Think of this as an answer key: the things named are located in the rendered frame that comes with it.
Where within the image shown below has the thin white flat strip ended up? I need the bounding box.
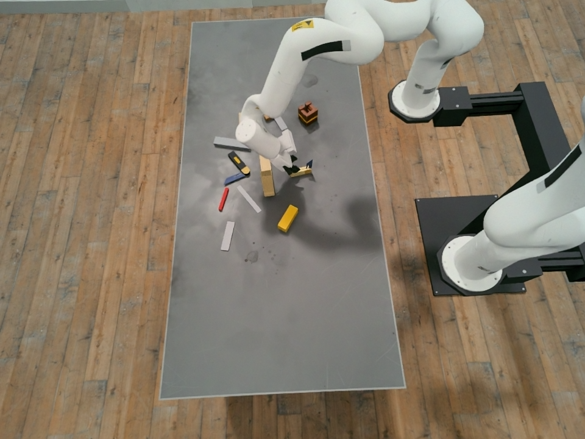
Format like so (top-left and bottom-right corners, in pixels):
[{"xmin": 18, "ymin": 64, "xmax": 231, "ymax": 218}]
[{"xmin": 237, "ymin": 185, "xmax": 261, "ymax": 213}]

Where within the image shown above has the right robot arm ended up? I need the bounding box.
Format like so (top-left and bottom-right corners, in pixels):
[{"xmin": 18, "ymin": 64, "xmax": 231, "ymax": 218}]
[{"xmin": 236, "ymin": 0, "xmax": 484, "ymax": 159}]

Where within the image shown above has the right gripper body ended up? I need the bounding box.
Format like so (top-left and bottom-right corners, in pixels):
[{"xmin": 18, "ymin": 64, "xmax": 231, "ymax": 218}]
[{"xmin": 269, "ymin": 150, "xmax": 293, "ymax": 172}]

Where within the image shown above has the red flat bar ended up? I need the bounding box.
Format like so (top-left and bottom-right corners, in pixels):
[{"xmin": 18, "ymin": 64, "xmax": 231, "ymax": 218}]
[{"xmin": 218, "ymin": 188, "xmax": 229, "ymax": 211}]

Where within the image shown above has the brown wooden slotted block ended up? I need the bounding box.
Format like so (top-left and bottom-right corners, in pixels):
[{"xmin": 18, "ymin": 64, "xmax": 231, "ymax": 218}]
[{"xmin": 298, "ymin": 101, "xmax": 318, "ymax": 127}]

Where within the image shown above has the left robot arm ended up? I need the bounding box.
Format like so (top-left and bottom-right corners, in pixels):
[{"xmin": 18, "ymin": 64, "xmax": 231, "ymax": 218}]
[{"xmin": 442, "ymin": 95, "xmax": 585, "ymax": 291}]

